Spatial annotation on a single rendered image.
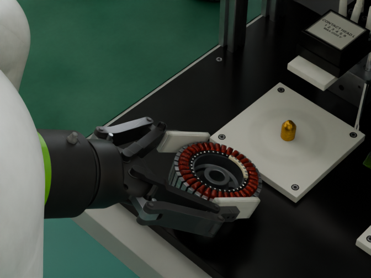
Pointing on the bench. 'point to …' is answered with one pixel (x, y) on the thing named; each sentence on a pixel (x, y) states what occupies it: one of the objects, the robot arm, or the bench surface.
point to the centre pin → (288, 131)
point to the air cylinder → (353, 84)
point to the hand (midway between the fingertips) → (217, 174)
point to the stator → (215, 172)
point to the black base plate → (323, 209)
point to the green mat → (110, 54)
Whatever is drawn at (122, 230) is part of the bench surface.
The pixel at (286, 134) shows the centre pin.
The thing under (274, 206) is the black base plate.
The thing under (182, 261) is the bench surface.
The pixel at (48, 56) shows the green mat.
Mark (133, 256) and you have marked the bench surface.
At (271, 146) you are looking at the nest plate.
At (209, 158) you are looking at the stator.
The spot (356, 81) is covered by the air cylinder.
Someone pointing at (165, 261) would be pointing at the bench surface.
